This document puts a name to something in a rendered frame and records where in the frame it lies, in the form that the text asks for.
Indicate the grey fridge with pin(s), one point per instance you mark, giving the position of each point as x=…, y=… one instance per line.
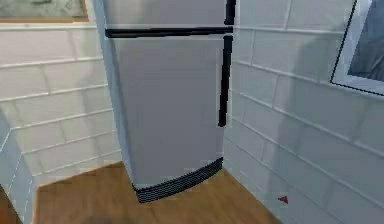
x=166, y=106

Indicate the white framed window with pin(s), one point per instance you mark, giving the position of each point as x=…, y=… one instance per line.
x=363, y=50

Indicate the wooden framed wall picture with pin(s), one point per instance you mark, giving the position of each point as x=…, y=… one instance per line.
x=43, y=10

